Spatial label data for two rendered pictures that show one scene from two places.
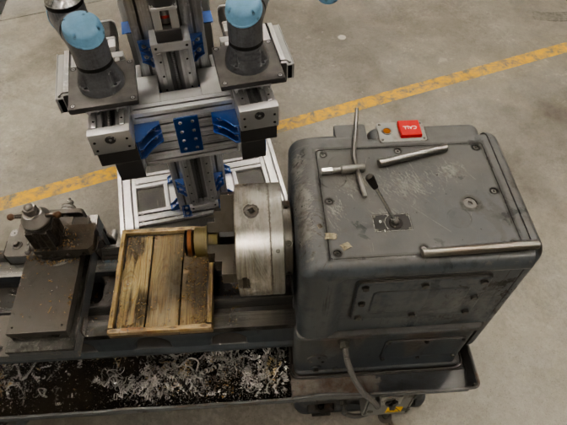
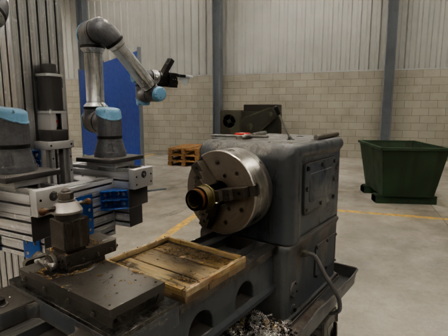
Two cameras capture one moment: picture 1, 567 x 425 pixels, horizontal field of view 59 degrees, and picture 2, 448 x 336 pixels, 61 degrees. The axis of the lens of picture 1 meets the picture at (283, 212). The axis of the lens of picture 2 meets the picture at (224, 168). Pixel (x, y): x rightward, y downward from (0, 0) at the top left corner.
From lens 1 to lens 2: 1.47 m
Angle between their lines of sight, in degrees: 60
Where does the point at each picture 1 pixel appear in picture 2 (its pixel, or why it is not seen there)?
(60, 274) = (102, 271)
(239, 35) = (113, 127)
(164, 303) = (196, 269)
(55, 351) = (163, 314)
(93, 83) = (21, 157)
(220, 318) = not seen: hidden behind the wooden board
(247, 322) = (255, 256)
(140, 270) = (149, 269)
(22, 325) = (117, 299)
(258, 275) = (261, 180)
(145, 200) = not seen: outside the picture
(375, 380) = (321, 301)
